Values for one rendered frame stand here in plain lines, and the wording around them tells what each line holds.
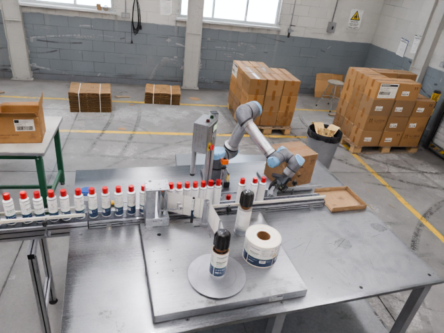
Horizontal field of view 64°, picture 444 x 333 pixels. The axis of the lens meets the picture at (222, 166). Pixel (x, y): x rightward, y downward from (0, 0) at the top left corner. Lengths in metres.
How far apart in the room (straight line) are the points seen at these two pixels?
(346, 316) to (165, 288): 1.49
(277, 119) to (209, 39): 2.52
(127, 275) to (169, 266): 0.22
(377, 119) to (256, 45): 3.16
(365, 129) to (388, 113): 0.40
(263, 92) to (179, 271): 4.04
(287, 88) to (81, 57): 4.04
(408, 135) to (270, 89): 2.30
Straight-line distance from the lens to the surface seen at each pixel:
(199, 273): 1.94
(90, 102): 6.14
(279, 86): 5.64
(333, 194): 2.94
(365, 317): 2.96
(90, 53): 7.57
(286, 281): 2.01
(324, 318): 2.83
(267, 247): 1.95
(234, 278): 1.94
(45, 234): 2.32
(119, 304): 1.90
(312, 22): 8.08
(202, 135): 2.13
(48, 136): 3.58
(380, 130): 5.93
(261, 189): 2.45
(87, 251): 2.17
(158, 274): 1.94
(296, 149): 2.83
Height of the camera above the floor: 2.29
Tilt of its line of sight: 29 degrees down
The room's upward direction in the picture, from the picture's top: 8 degrees clockwise
